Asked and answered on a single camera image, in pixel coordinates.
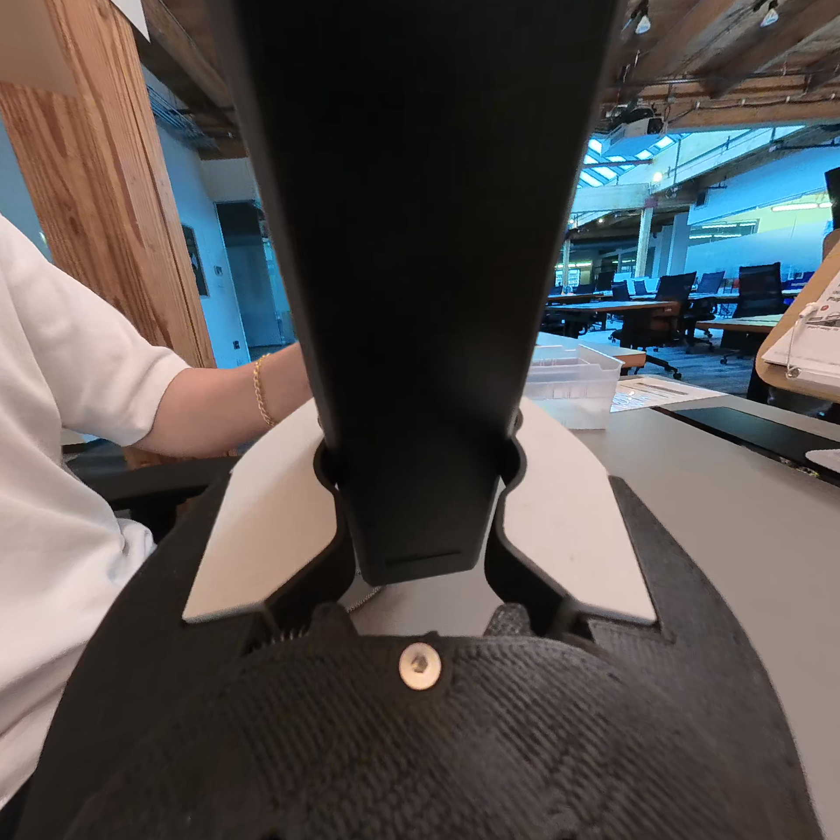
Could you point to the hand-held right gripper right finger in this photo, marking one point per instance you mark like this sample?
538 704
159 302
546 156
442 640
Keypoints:
584 525

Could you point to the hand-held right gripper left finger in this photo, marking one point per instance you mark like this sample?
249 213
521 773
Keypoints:
256 525

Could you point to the black usb hub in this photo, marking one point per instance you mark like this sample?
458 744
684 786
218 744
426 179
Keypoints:
420 263

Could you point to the person's left forearm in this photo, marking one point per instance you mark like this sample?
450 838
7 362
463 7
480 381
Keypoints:
197 407

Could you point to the clear plastic bin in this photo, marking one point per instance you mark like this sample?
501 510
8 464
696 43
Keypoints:
571 381

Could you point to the printed paper sheet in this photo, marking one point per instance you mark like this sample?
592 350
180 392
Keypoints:
663 394

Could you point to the person in white shirt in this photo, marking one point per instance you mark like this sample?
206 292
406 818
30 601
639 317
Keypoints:
53 525

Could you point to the black mesh office chair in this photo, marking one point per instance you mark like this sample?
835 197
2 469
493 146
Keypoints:
757 289
663 309

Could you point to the illustrated instruction board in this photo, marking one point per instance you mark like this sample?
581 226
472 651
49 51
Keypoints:
807 341

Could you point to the wooden panel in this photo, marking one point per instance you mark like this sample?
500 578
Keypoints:
105 197

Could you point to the white paper notice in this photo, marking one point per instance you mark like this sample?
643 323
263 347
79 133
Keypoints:
131 13

